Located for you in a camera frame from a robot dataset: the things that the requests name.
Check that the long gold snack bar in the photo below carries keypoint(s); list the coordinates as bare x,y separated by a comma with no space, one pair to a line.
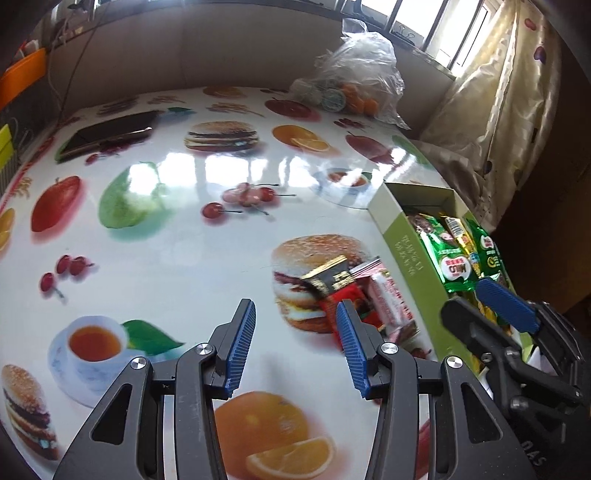
457,233

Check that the window with metal bars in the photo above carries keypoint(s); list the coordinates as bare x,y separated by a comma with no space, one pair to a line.
443,27

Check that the green foil snack packet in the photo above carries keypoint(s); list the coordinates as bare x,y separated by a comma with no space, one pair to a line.
489,254

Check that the green cardboard box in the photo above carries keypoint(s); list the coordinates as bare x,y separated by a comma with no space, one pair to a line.
401,230

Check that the dark brown snack packet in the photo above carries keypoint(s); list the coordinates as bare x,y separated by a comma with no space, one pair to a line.
330,277

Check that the dark smartphone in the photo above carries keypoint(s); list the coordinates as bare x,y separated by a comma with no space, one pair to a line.
106,134

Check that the cream patterned curtain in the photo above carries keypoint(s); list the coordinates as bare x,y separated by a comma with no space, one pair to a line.
498,115

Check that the orange box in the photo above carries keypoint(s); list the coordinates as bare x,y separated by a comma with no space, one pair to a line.
23,76

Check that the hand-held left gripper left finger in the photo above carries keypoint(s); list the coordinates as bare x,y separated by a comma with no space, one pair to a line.
240,350

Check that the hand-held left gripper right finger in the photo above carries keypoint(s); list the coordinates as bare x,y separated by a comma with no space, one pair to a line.
353,350

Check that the white snack packet red stripe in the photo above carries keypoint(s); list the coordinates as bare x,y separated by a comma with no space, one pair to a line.
367,270

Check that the black binder clip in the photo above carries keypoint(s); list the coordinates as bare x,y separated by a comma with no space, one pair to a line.
405,34

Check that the green chocolate snack packet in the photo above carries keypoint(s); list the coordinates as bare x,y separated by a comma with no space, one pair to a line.
452,267

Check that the clear plastic bag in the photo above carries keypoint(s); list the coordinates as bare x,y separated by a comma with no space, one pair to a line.
360,64

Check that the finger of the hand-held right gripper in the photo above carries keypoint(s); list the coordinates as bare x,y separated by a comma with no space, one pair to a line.
475,327
508,304

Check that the white and pink snack packet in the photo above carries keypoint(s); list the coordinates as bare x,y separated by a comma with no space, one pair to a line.
392,304

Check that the yellow-green box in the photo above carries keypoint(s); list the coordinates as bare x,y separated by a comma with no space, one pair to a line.
5,143

